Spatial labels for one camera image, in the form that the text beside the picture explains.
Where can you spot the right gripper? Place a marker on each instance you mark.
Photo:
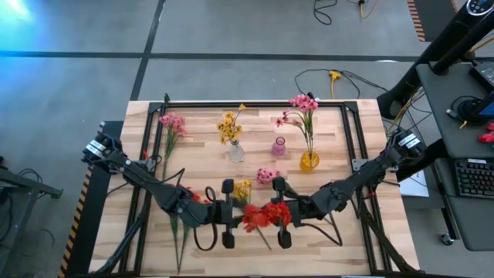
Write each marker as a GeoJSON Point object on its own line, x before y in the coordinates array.
{"type": "Point", "coordinates": [303, 212]}

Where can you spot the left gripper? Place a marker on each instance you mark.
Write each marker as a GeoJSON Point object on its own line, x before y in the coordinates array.
{"type": "Point", "coordinates": [222, 214]}

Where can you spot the yellow artificial flower bunch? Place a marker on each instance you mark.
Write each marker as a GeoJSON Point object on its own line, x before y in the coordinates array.
{"type": "Point", "coordinates": [243, 191]}
{"type": "Point", "coordinates": [229, 129]}

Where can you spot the pink artificial flower bunch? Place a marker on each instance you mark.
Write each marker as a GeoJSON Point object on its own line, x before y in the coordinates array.
{"type": "Point", "coordinates": [305, 103]}
{"type": "Point", "coordinates": [266, 175]}
{"type": "Point", "coordinates": [173, 123]}

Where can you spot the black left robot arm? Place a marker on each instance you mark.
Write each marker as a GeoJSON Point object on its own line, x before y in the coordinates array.
{"type": "Point", "coordinates": [154, 185]}

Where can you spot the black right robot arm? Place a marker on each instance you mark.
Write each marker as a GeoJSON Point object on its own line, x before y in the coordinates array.
{"type": "Point", "coordinates": [347, 185]}

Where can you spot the yellow glass vase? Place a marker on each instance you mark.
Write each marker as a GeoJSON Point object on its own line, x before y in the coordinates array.
{"type": "Point", "coordinates": [308, 164]}

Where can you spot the clear glass vase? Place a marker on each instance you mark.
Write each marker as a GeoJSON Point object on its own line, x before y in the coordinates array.
{"type": "Point", "coordinates": [236, 153]}

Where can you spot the pink glass vase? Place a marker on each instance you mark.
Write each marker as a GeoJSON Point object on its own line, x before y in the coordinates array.
{"type": "Point", "coordinates": [278, 148]}

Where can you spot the red artificial flowers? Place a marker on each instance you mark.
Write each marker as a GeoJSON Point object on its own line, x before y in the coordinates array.
{"type": "Point", "coordinates": [487, 137]}

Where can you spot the grey metal mounting plate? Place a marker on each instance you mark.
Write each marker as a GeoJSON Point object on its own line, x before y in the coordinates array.
{"type": "Point", "coordinates": [357, 165]}

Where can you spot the white paper sheet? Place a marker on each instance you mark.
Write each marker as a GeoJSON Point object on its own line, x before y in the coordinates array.
{"type": "Point", "coordinates": [415, 187]}

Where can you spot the yellow power plug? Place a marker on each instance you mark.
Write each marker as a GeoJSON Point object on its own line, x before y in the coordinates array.
{"type": "Point", "coordinates": [334, 75]}

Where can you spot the black rig base platform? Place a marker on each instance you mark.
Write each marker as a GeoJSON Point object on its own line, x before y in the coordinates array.
{"type": "Point", "coordinates": [96, 216]}

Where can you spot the desk caster wheel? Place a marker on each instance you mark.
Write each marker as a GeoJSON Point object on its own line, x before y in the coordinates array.
{"type": "Point", "coordinates": [447, 240]}

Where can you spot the grey office desk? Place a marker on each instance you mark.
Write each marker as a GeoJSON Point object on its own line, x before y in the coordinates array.
{"type": "Point", "coordinates": [440, 116]}

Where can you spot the black keyboard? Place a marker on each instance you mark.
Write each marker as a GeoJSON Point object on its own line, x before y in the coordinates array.
{"type": "Point", "coordinates": [476, 179]}

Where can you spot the black monitor stand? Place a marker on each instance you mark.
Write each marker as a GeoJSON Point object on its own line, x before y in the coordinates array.
{"type": "Point", "coordinates": [471, 110]}

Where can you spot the black tower fan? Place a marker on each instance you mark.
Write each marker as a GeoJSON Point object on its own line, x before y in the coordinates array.
{"type": "Point", "coordinates": [432, 50]}

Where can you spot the orange black hazard tape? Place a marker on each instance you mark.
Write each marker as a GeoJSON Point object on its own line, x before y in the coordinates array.
{"type": "Point", "coordinates": [416, 19]}

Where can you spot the black laptop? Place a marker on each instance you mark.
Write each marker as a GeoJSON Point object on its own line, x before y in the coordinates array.
{"type": "Point", "coordinates": [486, 75]}

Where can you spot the black floor mat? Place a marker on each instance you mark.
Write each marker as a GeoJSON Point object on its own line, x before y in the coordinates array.
{"type": "Point", "coordinates": [436, 19]}

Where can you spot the black aluminium table frame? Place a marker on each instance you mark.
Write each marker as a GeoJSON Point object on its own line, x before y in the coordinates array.
{"type": "Point", "coordinates": [266, 104]}

